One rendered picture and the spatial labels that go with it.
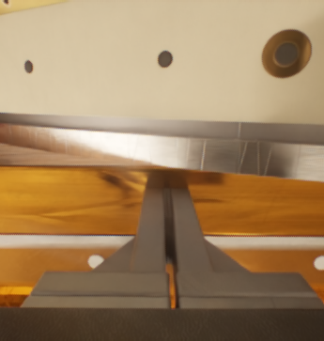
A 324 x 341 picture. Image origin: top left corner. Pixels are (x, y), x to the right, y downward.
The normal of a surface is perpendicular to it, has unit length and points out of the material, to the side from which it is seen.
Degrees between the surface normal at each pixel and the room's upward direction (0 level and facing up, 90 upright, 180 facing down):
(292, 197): 90
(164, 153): 90
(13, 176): 90
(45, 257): 90
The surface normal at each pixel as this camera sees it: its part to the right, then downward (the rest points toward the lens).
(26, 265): 0.00, 0.27
